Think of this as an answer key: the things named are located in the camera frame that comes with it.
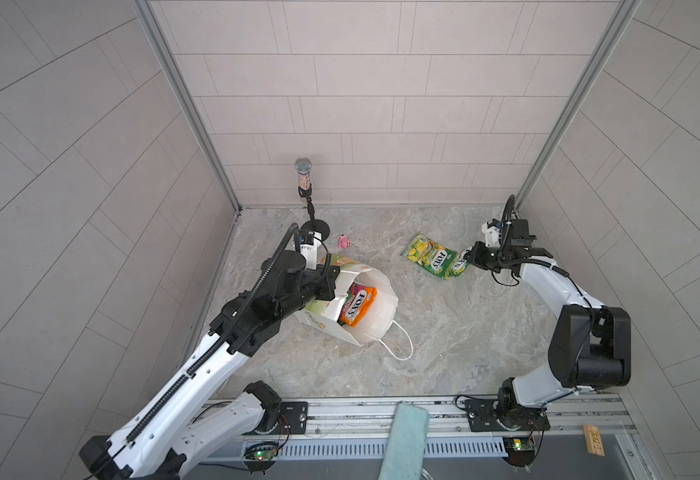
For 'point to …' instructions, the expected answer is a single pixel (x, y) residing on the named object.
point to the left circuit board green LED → (261, 456)
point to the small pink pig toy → (343, 241)
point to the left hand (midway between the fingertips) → (347, 267)
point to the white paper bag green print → (375, 325)
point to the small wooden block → (594, 440)
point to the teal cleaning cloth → (406, 443)
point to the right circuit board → (521, 450)
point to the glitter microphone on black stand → (303, 167)
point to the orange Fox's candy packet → (358, 303)
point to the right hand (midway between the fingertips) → (464, 251)
